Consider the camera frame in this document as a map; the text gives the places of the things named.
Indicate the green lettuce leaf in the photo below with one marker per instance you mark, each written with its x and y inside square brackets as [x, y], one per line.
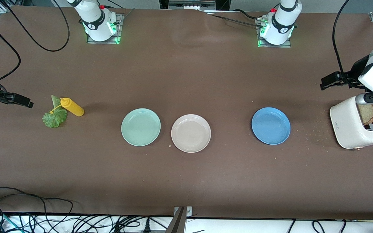
[54, 119]

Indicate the black power plug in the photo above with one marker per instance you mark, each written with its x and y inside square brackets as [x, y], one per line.
[147, 226]

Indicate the metal clamp bracket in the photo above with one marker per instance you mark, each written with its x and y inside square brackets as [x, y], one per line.
[189, 212]

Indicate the aluminium frame rack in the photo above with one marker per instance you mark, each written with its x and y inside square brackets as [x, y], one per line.
[6, 4]

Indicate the mint green plate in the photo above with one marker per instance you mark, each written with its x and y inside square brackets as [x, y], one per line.
[140, 127]

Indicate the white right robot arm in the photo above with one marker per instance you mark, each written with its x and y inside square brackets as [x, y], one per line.
[96, 22]

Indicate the white toaster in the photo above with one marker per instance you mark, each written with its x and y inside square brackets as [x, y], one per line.
[346, 124]

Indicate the black equipment box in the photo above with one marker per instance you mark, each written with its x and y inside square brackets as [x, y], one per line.
[222, 4]

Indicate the brown table cover sheet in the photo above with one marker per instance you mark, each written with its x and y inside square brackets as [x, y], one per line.
[186, 81]

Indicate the beige plate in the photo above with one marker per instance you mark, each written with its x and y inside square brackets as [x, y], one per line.
[190, 133]

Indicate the blue plate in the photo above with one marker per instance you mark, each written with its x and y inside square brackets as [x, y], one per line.
[270, 126]

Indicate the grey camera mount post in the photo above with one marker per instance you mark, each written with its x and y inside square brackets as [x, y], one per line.
[176, 225]

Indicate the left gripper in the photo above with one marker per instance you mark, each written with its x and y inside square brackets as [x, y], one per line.
[356, 72]

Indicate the yellow squeeze bottle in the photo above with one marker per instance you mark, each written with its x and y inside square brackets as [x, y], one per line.
[73, 109]

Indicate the brown bread slice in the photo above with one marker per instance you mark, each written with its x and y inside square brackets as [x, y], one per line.
[366, 115]

